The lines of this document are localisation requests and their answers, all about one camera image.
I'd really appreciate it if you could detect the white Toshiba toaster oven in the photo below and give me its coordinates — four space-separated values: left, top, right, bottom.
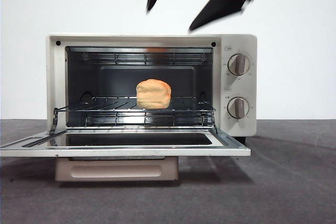
46 34 258 146

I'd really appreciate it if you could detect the small white oven knob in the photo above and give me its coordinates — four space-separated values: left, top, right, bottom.
227 97 250 119

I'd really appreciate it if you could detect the golden bread loaf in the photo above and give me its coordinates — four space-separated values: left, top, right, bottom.
135 78 172 110

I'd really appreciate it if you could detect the large white oven knob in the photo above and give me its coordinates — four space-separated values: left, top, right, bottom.
227 53 250 76

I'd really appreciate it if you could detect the oven door with beige handle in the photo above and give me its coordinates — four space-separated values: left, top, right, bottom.
0 129 251 182

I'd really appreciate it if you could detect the metal wire oven rack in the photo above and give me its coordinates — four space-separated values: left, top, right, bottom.
54 96 218 112

